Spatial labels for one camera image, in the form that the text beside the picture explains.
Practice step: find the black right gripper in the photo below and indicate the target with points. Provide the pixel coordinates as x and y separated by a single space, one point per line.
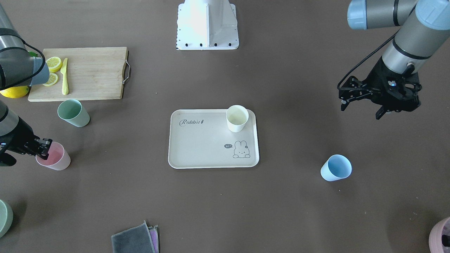
20 137

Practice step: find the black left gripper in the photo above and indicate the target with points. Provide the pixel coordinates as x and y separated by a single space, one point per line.
377 78

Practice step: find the pink cup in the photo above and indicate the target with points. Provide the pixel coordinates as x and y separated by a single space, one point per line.
58 158

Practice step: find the green cup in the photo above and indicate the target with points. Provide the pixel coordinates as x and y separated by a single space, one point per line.
73 112

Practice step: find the blue cup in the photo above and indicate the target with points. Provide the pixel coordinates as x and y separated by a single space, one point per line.
337 167

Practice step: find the cream white cup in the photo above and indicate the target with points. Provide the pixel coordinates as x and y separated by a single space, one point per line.
236 117

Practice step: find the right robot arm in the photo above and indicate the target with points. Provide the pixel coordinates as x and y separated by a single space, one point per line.
18 68

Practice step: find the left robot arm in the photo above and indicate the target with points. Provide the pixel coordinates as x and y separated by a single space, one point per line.
424 27

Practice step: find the beige rabbit tray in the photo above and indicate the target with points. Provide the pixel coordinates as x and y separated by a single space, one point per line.
200 138

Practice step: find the yellow plastic knife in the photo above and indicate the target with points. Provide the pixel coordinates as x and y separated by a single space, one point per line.
65 84

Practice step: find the yellow lemon front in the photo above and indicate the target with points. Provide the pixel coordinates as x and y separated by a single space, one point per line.
15 92

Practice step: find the green bowl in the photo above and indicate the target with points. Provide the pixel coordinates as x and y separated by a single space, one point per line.
6 217

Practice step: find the lemon slice lower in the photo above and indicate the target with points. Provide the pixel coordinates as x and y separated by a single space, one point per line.
52 80

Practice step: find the lemon slice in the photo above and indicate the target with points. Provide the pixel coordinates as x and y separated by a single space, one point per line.
54 64
52 80

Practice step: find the lemon slice upper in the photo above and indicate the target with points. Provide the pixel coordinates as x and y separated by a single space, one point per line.
54 64

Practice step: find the green lime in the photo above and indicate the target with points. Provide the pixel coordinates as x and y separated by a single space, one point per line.
32 54

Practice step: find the grey cloth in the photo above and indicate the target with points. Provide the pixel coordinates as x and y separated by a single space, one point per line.
133 240

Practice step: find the purple cloth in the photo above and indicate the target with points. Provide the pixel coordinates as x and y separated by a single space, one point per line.
154 234

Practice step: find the pink bowl with ice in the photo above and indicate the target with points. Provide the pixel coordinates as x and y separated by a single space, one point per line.
439 237

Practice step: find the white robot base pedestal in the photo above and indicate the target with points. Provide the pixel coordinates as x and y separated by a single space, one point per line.
207 25

